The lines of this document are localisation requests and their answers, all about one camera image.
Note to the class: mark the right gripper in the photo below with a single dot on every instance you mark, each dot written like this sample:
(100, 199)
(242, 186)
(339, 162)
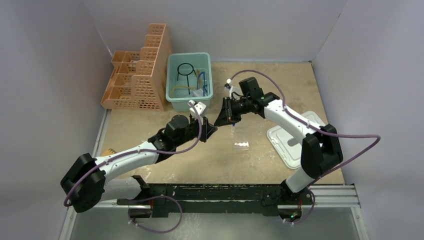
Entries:
(227, 115)

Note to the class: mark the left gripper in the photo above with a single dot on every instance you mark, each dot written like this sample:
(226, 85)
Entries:
(207, 129)

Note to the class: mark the blue safety glasses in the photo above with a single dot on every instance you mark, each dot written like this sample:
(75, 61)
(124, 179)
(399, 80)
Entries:
(201, 80)

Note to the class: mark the clear well plate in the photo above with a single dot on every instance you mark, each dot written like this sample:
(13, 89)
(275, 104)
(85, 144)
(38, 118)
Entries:
(240, 138)

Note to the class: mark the amber rubber tubing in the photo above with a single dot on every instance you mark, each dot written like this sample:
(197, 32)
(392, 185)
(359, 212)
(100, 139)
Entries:
(180, 89)

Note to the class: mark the black ring stand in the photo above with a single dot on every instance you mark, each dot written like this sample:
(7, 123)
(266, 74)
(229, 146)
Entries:
(185, 69)

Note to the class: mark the white tub lid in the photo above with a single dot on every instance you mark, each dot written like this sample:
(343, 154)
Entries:
(287, 136)

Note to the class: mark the white paper tag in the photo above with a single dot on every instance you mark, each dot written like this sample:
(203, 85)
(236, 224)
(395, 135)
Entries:
(201, 92)

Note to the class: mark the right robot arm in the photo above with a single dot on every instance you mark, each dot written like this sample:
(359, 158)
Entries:
(320, 148)

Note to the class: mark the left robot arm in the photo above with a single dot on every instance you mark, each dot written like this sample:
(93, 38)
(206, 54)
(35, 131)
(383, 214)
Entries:
(85, 181)

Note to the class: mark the teal plastic tub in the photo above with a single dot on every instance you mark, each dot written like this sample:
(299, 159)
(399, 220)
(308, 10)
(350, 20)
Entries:
(200, 60)

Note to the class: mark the orange plastic rack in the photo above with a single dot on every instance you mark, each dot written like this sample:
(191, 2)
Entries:
(138, 79)

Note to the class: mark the orange spiral notebook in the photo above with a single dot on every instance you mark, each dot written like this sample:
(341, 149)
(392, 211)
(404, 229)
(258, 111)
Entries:
(108, 152)

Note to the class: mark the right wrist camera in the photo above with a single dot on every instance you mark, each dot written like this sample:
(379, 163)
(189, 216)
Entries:
(234, 92)

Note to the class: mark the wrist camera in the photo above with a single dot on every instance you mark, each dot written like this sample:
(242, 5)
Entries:
(234, 92)
(197, 108)

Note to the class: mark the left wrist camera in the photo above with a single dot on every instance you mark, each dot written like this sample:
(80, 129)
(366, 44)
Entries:
(197, 108)

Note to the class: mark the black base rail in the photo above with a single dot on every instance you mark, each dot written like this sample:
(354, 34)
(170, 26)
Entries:
(270, 200)

